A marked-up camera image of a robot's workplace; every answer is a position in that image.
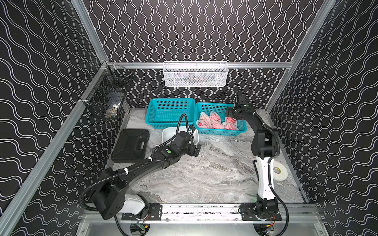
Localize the black plastic tool case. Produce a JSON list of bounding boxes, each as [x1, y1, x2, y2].
[[111, 129, 150, 164]]

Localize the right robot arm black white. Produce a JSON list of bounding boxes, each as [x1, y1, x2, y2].
[[226, 98, 289, 236]]

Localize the teal plastic basket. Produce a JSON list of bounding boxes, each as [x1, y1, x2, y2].
[[146, 98, 195, 129], [195, 102, 247, 136]]

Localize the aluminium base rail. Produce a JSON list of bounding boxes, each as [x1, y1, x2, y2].
[[83, 203, 320, 224]]

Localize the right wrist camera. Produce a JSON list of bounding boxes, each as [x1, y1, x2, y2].
[[234, 95, 247, 106]]

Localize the netted apple back right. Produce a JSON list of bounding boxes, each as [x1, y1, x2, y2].
[[209, 112, 221, 123]]

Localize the object in black basket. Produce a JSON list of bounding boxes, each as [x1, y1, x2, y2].
[[105, 102, 121, 118]]

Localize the black wire wall basket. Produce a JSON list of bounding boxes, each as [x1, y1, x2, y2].
[[81, 62, 135, 120]]

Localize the white tape roll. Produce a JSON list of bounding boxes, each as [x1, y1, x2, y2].
[[273, 161, 288, 182]]

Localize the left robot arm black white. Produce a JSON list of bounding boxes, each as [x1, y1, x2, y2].
[[79, 114, 200, 220]]

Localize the white plastic tray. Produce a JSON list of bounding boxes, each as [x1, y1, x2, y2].
[[161, 127, 199, 145]]

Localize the white wire wall basket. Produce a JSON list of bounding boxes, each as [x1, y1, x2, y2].
[[162, 61, 229, 88]]

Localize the left teal plastic basket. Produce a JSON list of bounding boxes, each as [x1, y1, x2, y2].
[[146, 98, 195, 129]]

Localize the right teal plastic basket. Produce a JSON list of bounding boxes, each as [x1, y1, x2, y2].
[[195, 102, 247, 136]]

